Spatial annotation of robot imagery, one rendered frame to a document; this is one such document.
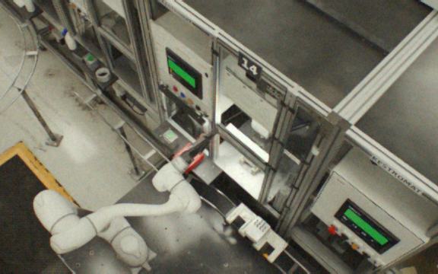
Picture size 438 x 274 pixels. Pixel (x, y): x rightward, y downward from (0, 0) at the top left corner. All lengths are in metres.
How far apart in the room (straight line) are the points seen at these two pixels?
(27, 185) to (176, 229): 1.61
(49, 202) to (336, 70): 1.37
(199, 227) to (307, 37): 1.46
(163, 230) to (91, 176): 1.21
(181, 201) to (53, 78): 2.66
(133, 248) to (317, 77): 1.41
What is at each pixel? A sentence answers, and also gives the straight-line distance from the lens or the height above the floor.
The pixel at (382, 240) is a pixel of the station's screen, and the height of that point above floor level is 1.63.
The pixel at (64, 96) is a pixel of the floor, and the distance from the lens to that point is 4.25.
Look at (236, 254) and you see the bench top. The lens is 2.65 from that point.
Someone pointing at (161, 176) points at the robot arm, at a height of 1.32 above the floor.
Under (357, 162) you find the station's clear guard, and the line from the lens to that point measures 1.61.
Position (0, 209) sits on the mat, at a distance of 3.85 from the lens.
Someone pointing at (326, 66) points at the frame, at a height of 2.01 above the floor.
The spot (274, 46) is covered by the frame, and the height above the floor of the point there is 2.01.
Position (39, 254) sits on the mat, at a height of 0.01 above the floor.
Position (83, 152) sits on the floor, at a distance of 3.85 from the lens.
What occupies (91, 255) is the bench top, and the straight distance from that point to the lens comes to 2.74.
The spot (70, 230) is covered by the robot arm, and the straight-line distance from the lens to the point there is 1.95.
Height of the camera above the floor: 3.24
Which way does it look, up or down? 60 degrees down
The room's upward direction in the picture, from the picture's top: 2 degrees clockwise
